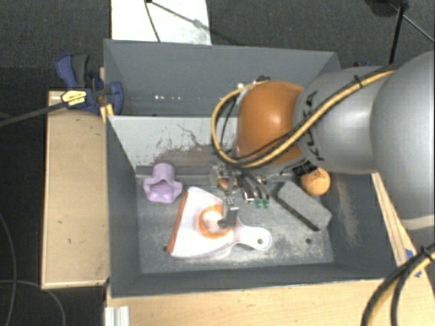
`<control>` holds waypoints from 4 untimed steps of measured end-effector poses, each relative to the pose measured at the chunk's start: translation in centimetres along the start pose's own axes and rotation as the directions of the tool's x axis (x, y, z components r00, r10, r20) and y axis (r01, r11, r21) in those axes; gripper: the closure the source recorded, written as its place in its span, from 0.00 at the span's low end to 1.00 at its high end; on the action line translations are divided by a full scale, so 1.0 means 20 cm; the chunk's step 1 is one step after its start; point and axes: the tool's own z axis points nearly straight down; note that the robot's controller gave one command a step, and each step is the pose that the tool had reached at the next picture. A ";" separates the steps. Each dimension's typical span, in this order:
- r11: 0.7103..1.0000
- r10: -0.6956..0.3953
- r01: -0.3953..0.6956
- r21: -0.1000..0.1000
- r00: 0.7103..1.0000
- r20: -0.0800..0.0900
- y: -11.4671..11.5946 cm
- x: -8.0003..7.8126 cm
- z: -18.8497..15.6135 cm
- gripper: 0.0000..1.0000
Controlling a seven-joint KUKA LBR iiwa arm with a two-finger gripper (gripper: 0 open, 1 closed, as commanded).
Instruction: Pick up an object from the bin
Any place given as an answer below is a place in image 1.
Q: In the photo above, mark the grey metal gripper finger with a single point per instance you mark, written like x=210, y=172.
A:
x=231, y=216

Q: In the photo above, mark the white dustpan with orange edge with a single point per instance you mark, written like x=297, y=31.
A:
x=190, y=236

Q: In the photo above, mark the grey sponge block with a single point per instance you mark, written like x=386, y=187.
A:
x=304, y=204

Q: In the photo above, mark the purple star-shaped toy cup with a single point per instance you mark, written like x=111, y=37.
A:
x=161, y=185

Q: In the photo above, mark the orange ball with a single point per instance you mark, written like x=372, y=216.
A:
x=316, y=182

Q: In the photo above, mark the grey metal bin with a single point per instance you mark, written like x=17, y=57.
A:
x=190, y=80

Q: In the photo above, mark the pale wood flat board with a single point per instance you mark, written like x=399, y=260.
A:
x=76, y=199

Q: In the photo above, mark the black cylinder on white bracket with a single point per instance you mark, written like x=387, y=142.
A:
x=303, y=169

